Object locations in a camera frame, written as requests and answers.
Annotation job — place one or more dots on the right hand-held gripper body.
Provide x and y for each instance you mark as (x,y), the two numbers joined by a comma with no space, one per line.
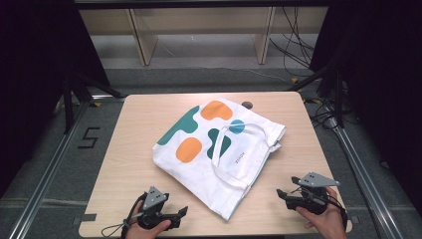
(315,181)

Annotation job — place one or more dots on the person's left hand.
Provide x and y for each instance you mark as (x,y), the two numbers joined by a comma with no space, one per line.
(142,232)

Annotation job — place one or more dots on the black curtain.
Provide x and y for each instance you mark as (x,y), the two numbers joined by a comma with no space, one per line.
(384,83)
(36,66)

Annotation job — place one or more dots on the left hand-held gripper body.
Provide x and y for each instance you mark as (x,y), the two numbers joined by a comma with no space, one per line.
(154,198)

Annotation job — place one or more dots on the black metal stand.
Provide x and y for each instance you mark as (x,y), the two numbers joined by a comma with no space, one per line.
(69,103)
(337,99)

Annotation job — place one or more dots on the white tote bag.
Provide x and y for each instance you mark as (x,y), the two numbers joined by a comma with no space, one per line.
(239,166)

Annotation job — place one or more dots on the aluminium floor rail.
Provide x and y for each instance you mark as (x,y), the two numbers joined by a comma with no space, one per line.
(46,172)
(365,179)

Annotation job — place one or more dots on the person's right hand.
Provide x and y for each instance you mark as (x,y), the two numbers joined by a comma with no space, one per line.
(326,222)

